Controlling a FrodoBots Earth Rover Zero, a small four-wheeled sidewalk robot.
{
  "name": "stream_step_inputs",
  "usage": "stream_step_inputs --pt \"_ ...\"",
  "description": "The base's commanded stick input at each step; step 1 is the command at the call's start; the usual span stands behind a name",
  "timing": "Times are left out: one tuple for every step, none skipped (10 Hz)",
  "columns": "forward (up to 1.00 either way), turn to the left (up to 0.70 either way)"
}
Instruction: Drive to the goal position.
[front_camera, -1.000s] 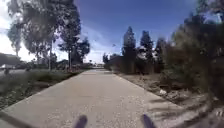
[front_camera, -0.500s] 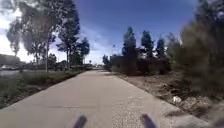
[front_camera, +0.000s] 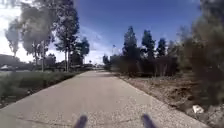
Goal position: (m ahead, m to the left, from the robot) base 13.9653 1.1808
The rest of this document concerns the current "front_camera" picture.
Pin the row of dark conifer trees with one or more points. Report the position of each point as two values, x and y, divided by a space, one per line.
146 56

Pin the pale grey concrete path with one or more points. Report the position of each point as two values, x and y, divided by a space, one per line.
100 100

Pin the group of tall thin trees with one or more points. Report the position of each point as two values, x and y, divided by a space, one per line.
65 30

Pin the brown dirt strip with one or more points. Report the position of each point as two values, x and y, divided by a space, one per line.
166 91

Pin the robot's own part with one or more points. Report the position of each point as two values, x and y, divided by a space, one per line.
80 122
148 121

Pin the low green shrub strip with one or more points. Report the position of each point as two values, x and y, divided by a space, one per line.
30 83

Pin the large dark bush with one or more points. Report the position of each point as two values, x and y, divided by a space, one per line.
206 60

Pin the white rock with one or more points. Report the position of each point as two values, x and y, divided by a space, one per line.
197 109

